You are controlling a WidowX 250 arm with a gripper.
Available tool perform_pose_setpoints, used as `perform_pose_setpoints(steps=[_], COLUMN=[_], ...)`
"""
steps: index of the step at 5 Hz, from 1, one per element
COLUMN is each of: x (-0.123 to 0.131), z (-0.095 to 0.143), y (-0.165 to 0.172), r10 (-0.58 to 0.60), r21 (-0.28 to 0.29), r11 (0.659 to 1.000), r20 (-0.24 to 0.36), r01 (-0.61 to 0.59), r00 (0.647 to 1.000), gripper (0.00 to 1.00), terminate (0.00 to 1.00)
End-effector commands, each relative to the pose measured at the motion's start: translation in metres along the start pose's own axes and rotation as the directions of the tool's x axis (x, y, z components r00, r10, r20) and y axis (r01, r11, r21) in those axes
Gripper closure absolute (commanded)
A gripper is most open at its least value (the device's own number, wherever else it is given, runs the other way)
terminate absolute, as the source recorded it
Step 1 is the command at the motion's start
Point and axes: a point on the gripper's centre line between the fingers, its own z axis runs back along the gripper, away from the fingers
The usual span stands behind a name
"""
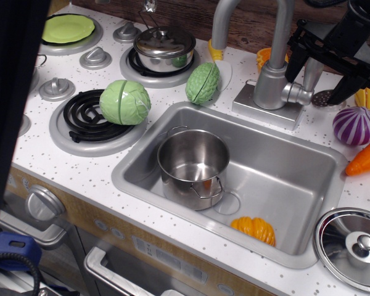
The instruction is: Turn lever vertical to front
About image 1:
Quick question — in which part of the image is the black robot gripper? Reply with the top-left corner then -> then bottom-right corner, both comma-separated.
285,19 -> 370,105

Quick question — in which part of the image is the black cable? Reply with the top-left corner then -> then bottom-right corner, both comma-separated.
0,252 -> 43,296

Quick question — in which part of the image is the grey rear left burner ring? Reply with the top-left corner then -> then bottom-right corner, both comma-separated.
39,12 -> 104,57

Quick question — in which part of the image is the blue clamp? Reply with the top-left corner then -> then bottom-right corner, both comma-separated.
0,232 -> 42,271

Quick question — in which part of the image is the lidded stainless steel pot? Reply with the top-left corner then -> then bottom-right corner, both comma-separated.
133,26 -> 196,73

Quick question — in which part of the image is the stainless steel pot lid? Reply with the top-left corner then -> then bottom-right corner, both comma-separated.
313,207 -> 370,293

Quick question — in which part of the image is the green toy plate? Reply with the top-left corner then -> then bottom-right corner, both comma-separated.
42,14 -> 96,44

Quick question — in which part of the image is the metal slotted spoon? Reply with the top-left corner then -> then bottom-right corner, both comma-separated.
311,90 -> 331,107

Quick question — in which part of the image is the orange toy pepper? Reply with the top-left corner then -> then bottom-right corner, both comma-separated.
256,47 -> 271,74

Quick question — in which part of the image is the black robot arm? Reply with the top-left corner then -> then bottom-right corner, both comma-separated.
286,1 -> 370,105

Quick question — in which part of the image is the grey stove knob middle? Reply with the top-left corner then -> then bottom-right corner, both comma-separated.
80,47 -> 112,70

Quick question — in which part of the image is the orange toy pumpkin half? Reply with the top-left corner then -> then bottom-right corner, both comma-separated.
230,216 -> 276,247

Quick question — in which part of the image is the silver faucet lever handle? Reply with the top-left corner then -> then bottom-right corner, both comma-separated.
281,58 -> 324,105

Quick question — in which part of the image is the silver toy faucet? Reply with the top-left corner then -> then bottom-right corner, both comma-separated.
210,0 -> 306,131

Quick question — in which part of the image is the green toy bitter melon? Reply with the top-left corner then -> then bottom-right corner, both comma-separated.
185,62 -> 220,105

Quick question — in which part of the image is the grey stove knob front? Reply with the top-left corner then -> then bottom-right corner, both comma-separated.
39,77 -> 75,102

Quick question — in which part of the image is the orange toy carrot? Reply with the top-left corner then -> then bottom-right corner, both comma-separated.
345,144 -> 370,176

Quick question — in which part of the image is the grey toy sink basin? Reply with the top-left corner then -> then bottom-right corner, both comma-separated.
112,102 -> 347,269

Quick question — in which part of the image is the green toy cabbage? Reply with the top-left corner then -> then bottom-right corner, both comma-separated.
99,80 -> 151,125

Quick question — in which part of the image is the grey oven door handle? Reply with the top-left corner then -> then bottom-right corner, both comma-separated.
84,247 -> 160,295

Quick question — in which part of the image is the open stainless steel pot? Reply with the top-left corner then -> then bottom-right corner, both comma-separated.
157,125 -> 230,211

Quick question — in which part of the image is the black front stove burner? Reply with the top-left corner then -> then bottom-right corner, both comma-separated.
63,89 -> 134,143

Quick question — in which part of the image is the purple striped toy onion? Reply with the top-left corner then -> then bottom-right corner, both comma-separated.
332,107 -> 370,146

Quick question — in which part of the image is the grey stove knob rear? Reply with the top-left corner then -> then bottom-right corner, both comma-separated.
113,22 -> 141,43

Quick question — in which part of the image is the yellow white toy knife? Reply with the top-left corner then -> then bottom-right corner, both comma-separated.
208,39 -> 232,92

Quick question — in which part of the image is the grey stove knob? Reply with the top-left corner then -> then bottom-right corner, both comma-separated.
39,77 -> 75,102
113,22 -> 141,43
80,47 -> 112,70

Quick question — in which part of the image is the grey oven dial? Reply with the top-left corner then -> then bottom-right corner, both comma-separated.
25,184 -> 66,221

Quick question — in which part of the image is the black foreground post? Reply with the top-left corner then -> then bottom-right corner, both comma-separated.
0,1 -> 50,207

